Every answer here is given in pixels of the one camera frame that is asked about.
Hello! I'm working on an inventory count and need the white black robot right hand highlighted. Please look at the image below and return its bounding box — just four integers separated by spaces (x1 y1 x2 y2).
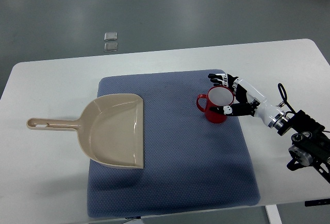
208 73 287 129

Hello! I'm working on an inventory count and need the red cup with handle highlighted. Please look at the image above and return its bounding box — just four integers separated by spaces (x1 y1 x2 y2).
196 85 234 124

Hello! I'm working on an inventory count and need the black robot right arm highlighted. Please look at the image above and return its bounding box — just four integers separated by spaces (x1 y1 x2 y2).
274 83 329 182

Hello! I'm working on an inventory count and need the beige plastic dustpan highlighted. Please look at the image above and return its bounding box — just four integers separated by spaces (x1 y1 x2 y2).
26 94 144 169

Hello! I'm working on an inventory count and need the blue textured mat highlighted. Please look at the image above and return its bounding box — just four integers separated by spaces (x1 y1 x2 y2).
87 70 260 218

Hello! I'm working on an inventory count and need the white table leg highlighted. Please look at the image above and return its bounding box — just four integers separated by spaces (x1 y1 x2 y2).
265 204 282 224

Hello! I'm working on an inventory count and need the upper metal floor plate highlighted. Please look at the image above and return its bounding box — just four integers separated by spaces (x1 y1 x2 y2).
104 31 118 41

